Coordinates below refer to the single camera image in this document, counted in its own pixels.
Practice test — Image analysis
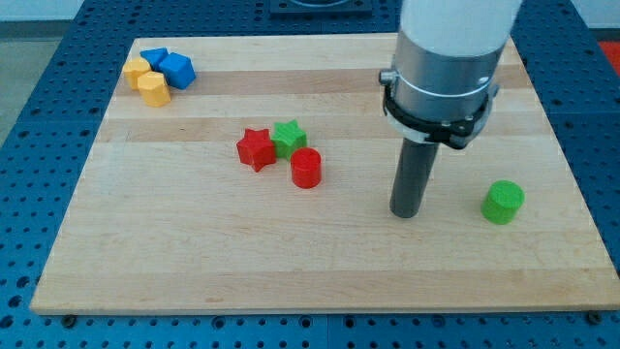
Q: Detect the red cylinder block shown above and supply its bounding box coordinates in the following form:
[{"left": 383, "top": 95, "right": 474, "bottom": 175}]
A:
[{"left": 290, "top": 147, "right": 322, "bottom": 189}]

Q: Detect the yellow hexagon block front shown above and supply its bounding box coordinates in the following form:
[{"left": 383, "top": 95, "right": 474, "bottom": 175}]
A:
[{"left": 138, "top": 71, "right": 171, "bottom": 108}]

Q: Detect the wooden board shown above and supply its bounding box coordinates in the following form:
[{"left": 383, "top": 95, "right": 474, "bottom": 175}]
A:
[{"left": 31, "top": 33, "right": 619, "bottom": 315}]

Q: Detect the yellow block rear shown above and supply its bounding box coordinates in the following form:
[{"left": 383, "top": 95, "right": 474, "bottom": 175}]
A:
[{"left": 122, "top": 57, "right": 151, "bottom": 90}]

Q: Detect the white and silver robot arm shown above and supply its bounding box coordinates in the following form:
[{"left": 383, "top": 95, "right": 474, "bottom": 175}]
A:
[{"left": 379, "top": 0, "right": 522, "bottom": 218}]

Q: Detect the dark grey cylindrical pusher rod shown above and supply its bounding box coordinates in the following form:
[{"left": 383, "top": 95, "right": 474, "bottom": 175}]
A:
[{"left": 389, "top": 139, "right": 439, "bottom": 218}]

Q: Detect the blue block behind cube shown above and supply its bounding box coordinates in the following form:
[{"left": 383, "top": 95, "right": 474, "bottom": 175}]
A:
[{"left": 139, "top": 48, "right": 169, "bottom": 72}]

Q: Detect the green cylinder block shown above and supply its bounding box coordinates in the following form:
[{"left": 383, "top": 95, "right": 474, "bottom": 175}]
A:
[{"left": 480, "top": 180, "right": 525, "bottom": 225}]

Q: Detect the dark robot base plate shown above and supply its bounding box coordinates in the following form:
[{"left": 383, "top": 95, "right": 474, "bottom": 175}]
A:
[{"left": 267, "top": 0, "right": 373, "bottom": 16}]

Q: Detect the green star block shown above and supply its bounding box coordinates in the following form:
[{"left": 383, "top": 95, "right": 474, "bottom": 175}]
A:
[{"left": 271, "top": 120, "right": 307, "bottom": 160}]

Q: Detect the red star block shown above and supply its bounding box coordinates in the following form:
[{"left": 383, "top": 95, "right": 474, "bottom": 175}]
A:
[{"left": 236, "top": 128, "right": 276, "bottom": 172}]

